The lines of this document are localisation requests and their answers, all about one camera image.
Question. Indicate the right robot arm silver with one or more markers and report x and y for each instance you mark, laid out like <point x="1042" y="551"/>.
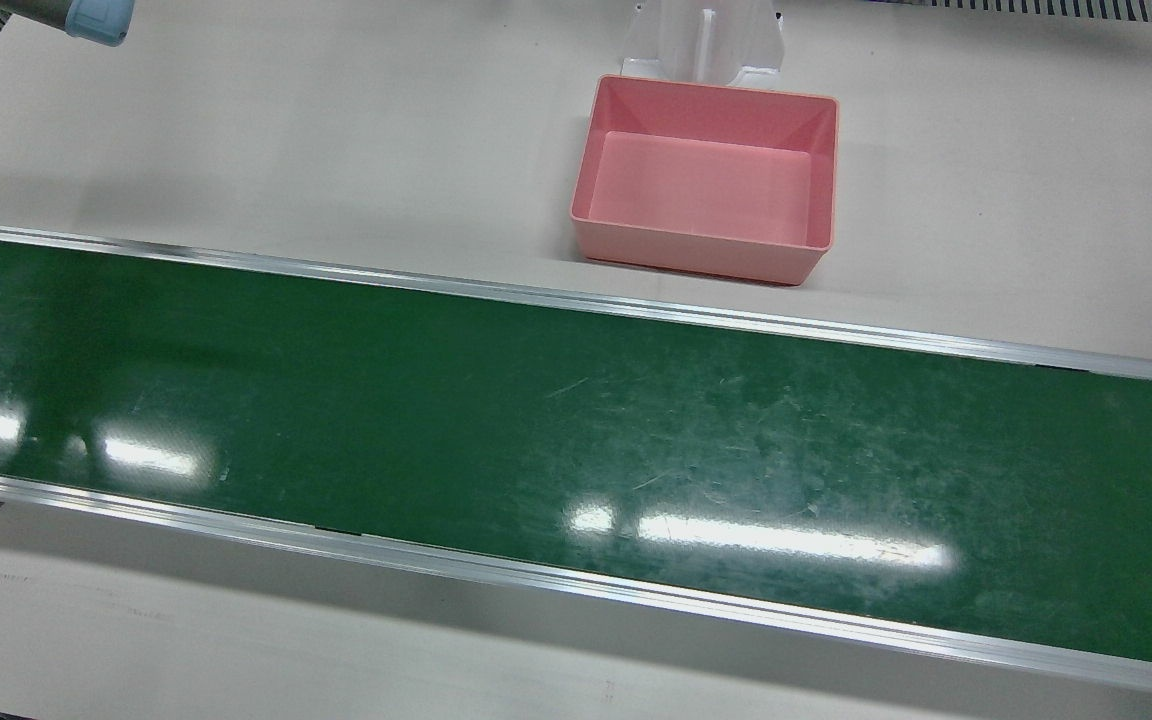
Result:
<point x="86" y="18"/>

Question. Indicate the metal vent grille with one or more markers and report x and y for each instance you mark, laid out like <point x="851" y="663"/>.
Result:
<point x="1066" y="8"/>

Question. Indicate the pink plastic box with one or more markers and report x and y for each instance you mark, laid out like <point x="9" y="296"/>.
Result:
<point x="706" y="185"/>

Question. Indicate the green conveyor belt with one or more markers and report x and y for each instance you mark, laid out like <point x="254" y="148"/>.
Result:
<point x="576" y="440"/>

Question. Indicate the white stand base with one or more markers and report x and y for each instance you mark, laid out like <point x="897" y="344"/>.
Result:
<point x="676" y="40"/>

